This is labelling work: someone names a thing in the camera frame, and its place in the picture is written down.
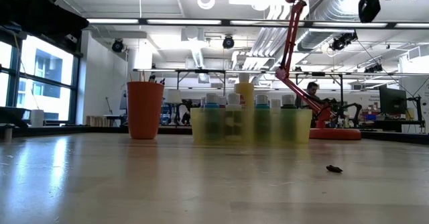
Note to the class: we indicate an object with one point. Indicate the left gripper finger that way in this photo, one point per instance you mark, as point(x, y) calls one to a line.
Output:
point(53, 21)

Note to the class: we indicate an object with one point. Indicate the yellow translucent plastic tray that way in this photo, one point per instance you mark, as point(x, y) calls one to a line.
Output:
point(305, 126)

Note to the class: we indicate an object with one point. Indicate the white background lampshade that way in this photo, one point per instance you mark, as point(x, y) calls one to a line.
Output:
point(173, 96)

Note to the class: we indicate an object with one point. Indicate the small black debris piece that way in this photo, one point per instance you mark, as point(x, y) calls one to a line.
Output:
point(334, 168)

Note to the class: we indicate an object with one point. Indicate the green paint bottle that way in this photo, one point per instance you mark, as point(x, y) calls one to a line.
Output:
point(288, 100)

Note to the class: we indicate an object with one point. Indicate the red desk lamp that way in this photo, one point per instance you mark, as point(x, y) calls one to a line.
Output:
point(335, 134)

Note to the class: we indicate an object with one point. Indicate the red-orange plastic cup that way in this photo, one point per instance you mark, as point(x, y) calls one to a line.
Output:
point(144, 110)

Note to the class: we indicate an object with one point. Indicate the black background desk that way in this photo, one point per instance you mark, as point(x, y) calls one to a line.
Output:
point(395, 125)

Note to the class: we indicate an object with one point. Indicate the black computer monitor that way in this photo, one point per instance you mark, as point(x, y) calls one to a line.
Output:
point(392, 100)

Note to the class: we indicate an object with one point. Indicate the background black robot arm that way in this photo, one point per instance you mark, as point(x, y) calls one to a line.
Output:
point(355, 108)

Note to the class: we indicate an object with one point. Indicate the light blue paint bottle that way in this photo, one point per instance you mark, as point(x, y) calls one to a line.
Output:
point(211, 105)

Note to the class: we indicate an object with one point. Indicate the white paint bottle black label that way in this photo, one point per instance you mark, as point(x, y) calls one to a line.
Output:
point(275, 104)
point(233, 100)

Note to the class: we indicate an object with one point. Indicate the black brush silver ferrule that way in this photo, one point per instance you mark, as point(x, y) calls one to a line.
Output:
point(152, 78)

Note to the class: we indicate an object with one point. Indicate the red paint bottle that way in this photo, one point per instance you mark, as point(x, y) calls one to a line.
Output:
point(221, 100)

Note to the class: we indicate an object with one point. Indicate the person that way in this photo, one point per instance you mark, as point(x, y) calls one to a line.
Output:
point(312, 89)

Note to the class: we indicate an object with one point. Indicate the black ceiling spotlight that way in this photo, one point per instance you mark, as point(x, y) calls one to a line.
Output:
point(117, 46)
point(340, 43)
point(228, 43)

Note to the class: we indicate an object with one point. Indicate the large yellow paint bottle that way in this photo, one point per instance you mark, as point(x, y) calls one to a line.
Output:
point(244, 93)

